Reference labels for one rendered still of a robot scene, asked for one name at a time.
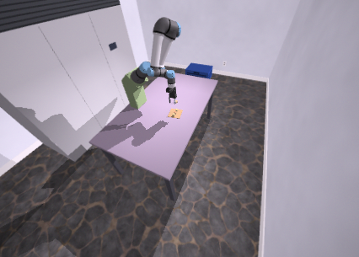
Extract peach flat mat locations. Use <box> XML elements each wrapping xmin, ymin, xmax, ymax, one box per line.
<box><xmin>168</xmin><ymin>109</ymin><xmax>183</xmax><ymax>119</ymax></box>

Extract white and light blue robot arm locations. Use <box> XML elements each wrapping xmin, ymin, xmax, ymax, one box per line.
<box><xmin>131</xmin><ymin>17</ymin><xmax>181</xmax><ymax>84</ymax></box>

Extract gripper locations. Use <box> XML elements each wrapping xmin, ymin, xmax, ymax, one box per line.
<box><xmin>166</xmin><ymin>84</ymin><xmax>177</xmax><ymax>104</ymax></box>

